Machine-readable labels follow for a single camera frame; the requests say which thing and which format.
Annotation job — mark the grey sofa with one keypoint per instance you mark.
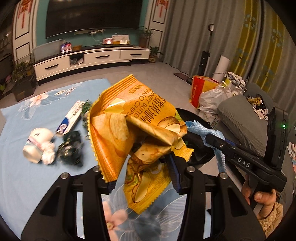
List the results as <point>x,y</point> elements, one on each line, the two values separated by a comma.
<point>240,124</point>

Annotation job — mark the grey curtain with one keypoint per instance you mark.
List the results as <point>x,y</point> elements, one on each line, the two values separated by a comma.
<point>250,34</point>

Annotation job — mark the yellow chips bag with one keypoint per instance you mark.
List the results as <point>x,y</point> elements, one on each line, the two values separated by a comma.
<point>132,127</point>

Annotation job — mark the red yellow shopping bag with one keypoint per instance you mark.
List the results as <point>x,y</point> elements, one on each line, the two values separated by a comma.
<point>201,84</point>

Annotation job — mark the potted plant stand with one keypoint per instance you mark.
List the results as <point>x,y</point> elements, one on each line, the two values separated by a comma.
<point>24,79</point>

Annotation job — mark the white paper cup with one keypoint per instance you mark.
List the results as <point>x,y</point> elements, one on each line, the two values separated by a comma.
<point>32,149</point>

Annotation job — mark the standing vacuum cleaner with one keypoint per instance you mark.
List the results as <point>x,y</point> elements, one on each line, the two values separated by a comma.
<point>206,53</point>

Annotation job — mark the white tissue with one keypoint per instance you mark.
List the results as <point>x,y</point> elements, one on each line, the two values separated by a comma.
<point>48,155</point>

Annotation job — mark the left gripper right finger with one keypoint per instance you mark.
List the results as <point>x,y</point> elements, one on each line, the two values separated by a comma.
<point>215,208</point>

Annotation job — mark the white plastic bag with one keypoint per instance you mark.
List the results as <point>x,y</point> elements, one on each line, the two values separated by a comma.
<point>210,100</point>

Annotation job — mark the right hand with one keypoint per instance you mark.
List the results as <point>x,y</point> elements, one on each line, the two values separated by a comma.
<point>266,199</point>

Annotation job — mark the dark green snack wrapper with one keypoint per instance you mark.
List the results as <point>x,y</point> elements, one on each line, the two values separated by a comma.
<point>84,113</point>

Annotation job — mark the blue white medicine box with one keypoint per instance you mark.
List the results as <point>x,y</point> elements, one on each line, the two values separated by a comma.
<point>70,119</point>

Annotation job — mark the white tv cabinet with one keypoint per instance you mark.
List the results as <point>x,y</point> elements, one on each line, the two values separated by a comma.
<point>66,62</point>

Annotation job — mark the corner potted plant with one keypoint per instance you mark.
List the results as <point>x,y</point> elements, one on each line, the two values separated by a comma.
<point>153,54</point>

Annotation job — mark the black television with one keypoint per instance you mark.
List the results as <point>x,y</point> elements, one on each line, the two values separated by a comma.
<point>70,16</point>

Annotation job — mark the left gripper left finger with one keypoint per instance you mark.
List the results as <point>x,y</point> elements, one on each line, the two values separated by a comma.
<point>55,216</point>

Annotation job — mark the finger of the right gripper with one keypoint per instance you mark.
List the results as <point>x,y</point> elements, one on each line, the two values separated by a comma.
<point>231,148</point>

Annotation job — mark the black trash bin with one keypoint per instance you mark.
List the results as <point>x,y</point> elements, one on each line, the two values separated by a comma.
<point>201,154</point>

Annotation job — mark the white paper roll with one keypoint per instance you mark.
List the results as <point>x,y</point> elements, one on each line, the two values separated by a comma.
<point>221,69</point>

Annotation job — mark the dark green foil bag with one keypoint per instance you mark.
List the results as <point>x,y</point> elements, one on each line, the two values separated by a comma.
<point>70,151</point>

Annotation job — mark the blue face mask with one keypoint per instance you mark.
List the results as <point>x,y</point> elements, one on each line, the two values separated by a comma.
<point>197,128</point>

